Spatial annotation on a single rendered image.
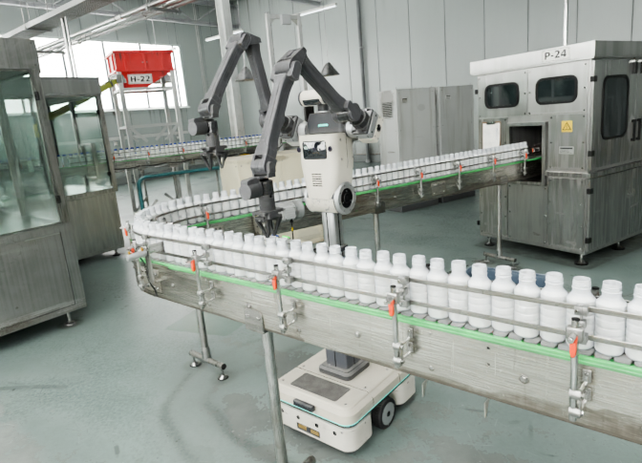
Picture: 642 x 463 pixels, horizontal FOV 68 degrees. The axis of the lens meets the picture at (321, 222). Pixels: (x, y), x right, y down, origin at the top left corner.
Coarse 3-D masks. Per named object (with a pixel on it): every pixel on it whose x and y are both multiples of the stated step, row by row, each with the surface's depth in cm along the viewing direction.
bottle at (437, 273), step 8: (432, 264) 131; (440, 264) 130; (432, 272) 131; (440, 272) 131; (432, 280) 131; (440, 280) 130; (432, 288) 131; (440, 288) 130; (432, 296) 132; (440, 296) 131; (432, 304) 132; (440, 304) 131; (432, 312) 133; (440, 312) 132; (448, 312) 133
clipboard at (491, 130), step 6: (486, 126) 505; (492, 126) 499; (498, 126) 494; (486, 132) 507; (492, 132) 501; (498, 132) 495; (486, 138) 508; (492, 138) 502; (498, 138) 496; (486, 144) 509; (492, 144) 503; (498, 144) 497
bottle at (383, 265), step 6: (378, 252) 145; (384, 252) 145; (378, 258) 143; (384, 258) 142; (378, 264) 143; (384, 264) 142; (390, 264) 143; (378, 270) 142; (384, 270) 142; (378, 282) 143; (384, 282) 142; (390, 282) 143; (378, 288) 144; (384, 288) 143; (390, 288) 143; (384, 294) 143; (378, 300) 145; (384, 300) 144
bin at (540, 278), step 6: (468, 270) 187; (492, 270) 185; (516, 270) 180; (492, 276) 186; (516, 276) 180; (540, 276) 174; (516, 282) 180; (540, 282) 175; (426, 384) 153; (486, 402) 139; (486, 408) 140
